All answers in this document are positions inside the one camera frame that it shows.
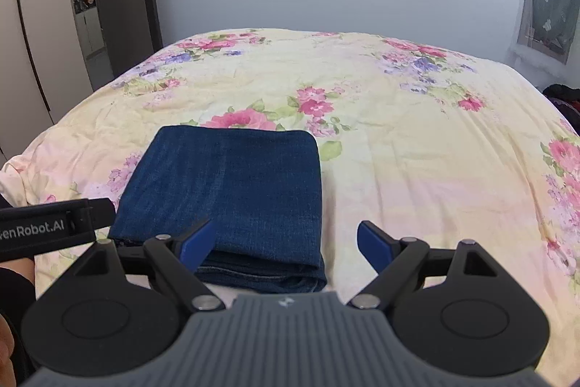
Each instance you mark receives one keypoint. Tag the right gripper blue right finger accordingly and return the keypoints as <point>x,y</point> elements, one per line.
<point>395,261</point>

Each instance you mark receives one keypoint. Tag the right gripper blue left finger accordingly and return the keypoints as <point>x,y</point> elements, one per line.
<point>177,257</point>

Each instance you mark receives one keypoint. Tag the blue denim jeans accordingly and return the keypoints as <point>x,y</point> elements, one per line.
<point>262,190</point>

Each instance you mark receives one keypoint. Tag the person's left hand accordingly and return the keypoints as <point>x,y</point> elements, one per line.
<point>7,344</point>

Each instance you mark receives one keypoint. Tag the floral yellow bed quilt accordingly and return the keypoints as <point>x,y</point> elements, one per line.
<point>421,140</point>

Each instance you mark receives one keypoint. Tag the beige wardrobe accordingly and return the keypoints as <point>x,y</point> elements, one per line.
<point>43,74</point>

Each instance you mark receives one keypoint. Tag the pile of dark clothes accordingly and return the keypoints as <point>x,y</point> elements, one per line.
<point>567,101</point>

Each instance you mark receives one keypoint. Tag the grey patterned window curtain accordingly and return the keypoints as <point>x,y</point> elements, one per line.
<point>548,28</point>

